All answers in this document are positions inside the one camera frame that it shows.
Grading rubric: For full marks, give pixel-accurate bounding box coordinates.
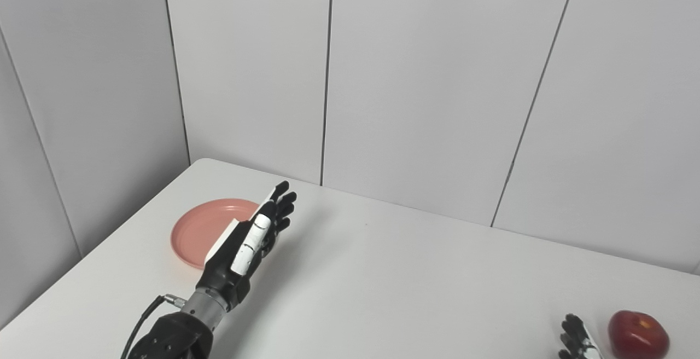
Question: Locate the red apple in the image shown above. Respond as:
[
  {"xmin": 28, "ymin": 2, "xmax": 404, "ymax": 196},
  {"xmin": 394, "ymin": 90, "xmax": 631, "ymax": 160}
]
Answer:
[{"xmin": 608, "ymin": 310, "xmax": 670, "ymax": 359}]

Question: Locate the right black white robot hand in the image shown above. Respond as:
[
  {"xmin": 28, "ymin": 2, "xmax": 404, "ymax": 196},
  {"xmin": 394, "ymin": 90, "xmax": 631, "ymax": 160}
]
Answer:
[{"xmin": 559, "ymin": 314, "xmax": 603, "ymax": 359}]

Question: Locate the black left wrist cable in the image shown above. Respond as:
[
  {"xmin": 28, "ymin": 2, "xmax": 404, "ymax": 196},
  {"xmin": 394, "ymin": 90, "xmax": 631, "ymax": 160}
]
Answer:
[{"xmin": 120, "ymin": 293, "xmax": 186, "ymax": 359}]

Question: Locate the pink round plate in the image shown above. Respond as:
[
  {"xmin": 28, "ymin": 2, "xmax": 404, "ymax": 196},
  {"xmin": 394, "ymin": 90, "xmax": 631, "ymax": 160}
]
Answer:
[{"xmin": 171, "ymin": 199, "xmax": 261, "ymax": 270}]

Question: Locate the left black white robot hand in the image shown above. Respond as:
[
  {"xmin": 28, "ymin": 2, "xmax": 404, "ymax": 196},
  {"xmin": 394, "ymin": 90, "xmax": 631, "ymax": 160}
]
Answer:
[{"xmin": 196, "ymin": 181, "xmax": 298, "ymax": 312}]

